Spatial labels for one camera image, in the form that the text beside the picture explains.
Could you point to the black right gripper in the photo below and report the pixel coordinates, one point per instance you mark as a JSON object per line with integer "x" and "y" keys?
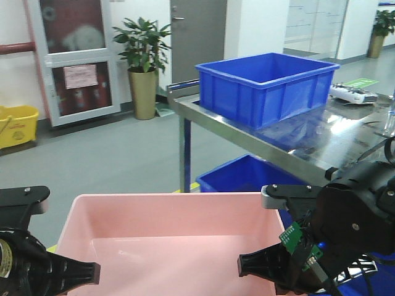
{"x": 354, "y": 215}

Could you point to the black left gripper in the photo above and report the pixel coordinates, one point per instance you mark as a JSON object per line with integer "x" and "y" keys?
{"x": 26, "y": 267}

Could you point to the pink plastic bin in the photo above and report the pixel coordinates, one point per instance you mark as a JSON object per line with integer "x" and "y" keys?
{"x": 170, "y": 244}

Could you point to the blue crate under table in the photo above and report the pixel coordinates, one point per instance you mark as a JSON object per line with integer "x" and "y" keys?
{"x": 246, "y": 173}

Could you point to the stainless steel table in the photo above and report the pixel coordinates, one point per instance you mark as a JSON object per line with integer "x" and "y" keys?
{"x": 315, "y": 146}

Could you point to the yellow mop bucket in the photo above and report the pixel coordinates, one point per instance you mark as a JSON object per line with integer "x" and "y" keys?
{"x": 18, "y": 125}

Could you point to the blue crate on table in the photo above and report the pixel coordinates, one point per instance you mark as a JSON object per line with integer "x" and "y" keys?
{"x": 260, "y": 90}

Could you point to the clear plastic water bottle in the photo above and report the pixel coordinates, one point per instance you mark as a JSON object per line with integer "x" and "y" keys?
{"x": 389, "y": 125}

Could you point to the white handheld device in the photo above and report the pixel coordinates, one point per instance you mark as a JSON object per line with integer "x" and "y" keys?
{"x": 352, "y": 95}

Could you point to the grey door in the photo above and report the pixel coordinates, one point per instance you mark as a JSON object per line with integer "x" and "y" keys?
{"x": 198, "y": 35}

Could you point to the potted plant in gold pot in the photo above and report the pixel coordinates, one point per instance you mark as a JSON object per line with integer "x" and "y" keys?
{"x": 145, "y": 52}

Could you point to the far potted plant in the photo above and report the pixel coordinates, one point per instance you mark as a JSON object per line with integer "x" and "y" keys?
{"x": 382, "y": 27}

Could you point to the white fire hose cabinet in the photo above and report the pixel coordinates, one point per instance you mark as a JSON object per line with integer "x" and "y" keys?
{"x": 75, "y": 59}

